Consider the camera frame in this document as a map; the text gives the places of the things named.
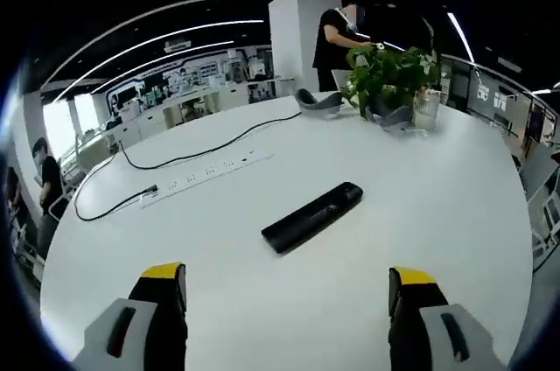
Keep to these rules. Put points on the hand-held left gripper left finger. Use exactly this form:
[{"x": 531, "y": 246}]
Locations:
[{"x": 140, "y": 336}]

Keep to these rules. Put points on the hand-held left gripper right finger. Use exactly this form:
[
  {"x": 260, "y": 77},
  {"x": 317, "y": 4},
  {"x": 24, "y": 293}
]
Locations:
[{"x": 429, "y": 336}]

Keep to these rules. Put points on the black remote control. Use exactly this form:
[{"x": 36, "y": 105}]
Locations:
[{"x": 312, "y": 215}]

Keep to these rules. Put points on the white office chair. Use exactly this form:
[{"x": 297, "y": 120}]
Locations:
[{"x": 544, "y": 209}]

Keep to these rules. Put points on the white power strip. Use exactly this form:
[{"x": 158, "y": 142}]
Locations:
[{"x": 210, "y": 172}]

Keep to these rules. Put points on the grey curved headset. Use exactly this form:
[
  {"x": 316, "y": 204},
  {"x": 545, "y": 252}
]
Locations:
[
  {"x": 394, "y": 119},
  {"x": 319, "y": 108}
]

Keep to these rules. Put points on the clear plastic cup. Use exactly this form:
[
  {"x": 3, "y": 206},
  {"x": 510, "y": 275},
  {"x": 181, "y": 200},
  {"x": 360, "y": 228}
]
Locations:
[{"x": 425, "y": 110}]

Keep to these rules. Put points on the white display counter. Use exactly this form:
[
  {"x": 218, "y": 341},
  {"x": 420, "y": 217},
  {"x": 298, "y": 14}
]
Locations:
[{"x": 184, "y": 104}]

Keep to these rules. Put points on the green leafy plant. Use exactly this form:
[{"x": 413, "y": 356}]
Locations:
[{"x": 385, "y": 73}]

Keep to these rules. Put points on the ceiling air conditioner unit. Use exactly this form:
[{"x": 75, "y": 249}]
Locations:
[{"x": 178, "y": 46}]

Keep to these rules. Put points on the ceiling light strip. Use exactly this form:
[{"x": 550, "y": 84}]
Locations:
[{"x": 459, "y": 34}]

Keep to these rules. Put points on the white square pillar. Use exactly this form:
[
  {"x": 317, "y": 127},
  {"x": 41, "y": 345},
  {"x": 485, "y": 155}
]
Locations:
[{"x": 293, "y": 38}]

